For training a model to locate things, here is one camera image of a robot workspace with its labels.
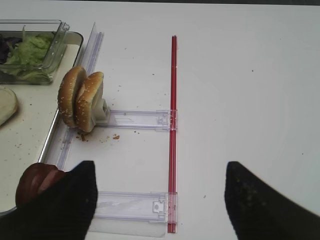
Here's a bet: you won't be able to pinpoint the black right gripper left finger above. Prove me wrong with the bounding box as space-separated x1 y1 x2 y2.
0 160 98 240

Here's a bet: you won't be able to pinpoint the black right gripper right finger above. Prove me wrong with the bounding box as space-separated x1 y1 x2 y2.
224 161 320 240

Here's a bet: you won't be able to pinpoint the bun slice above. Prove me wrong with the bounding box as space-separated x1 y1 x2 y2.
0 86 19 125

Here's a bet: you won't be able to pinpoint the green lettuce leaves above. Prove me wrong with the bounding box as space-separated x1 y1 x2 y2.
0 27 54 83

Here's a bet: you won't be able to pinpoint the metal baking tray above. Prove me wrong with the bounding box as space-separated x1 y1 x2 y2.
0 32 84 216

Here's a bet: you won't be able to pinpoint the sesame top bun rear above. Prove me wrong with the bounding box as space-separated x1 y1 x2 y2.
75 71 104 133

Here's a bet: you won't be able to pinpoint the sesame bun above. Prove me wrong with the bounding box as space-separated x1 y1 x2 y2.
75 71 104 133
57 66 87 128

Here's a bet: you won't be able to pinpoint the right red strip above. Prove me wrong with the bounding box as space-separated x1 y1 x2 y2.
167 35 177 234

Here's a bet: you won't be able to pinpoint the white pusher block top buns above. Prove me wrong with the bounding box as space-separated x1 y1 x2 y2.
93 98 110 123

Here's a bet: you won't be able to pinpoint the sesame top bun front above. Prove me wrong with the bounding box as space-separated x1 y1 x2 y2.
57 66 87 128

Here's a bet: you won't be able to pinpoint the clear plastic salad container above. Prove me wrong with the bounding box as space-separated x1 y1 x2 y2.
0 19 70 85

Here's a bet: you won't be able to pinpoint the purple cabbage leaves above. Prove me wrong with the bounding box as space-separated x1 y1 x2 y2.
0 35 15 64

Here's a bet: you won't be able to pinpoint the clear rail behind meat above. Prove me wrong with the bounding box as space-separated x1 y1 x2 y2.
94 191 178 224

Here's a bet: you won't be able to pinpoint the clear rail behind top buns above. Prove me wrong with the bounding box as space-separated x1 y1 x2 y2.
96 110 178 131

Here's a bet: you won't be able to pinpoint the right clear vertical rail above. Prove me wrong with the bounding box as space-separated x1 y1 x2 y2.
39 26 110 170

